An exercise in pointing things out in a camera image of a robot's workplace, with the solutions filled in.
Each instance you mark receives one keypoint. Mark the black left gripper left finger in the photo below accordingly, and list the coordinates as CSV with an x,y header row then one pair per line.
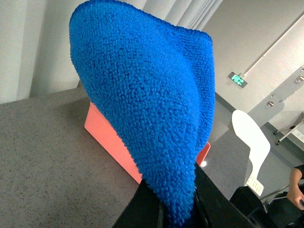
x,y
143,211

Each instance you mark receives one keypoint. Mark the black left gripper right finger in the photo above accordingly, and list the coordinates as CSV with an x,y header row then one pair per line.
x,y
211,208

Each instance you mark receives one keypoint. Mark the blue microfiber cloth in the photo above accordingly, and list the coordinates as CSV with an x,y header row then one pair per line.
x,y
155,84

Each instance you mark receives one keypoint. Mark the seated person's hand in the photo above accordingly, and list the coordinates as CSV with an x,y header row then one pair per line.
x,y
297,202

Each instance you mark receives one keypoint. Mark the white plastic chair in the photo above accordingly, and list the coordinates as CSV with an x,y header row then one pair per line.
x,y
247,130

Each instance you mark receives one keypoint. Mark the pink plastic bin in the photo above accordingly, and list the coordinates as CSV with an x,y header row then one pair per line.
x,y
99,127

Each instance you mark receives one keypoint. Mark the green exit sign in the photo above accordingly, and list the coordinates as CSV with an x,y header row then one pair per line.
x,y
237,79

